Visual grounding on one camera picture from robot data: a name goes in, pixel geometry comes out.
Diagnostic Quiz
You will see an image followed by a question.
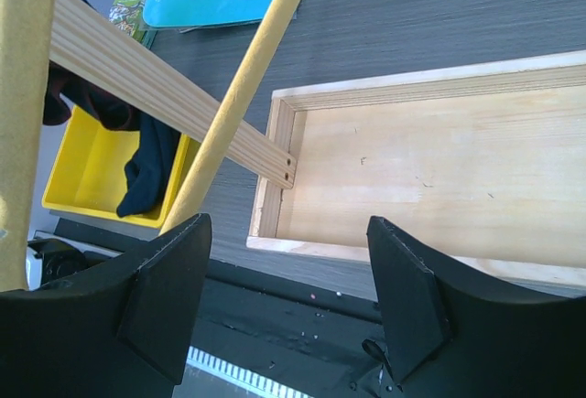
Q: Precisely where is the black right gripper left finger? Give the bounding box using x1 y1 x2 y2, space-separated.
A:
1 214 212 397

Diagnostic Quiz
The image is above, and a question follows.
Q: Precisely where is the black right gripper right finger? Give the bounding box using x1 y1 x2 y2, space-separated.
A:
366 216 585 397

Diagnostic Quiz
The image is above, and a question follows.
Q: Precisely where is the navy maroon tank top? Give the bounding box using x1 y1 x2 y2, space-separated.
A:
43 0 182 219

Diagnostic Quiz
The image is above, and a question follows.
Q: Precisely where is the yellow clothes hanger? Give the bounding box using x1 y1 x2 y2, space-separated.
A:
1 0 300 291

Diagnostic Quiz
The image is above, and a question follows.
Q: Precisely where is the yellow plastic tray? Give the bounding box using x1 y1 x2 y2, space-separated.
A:
42 106 200 229

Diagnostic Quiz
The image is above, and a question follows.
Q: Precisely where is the wooden clothes rack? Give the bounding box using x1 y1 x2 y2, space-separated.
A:
48 0 586 289

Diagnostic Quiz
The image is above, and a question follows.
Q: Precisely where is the green paperback book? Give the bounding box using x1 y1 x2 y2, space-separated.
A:
108 0 157 49

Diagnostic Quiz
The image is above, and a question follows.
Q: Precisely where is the white slotted cable duct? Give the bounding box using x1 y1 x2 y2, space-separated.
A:
186 346 309 398

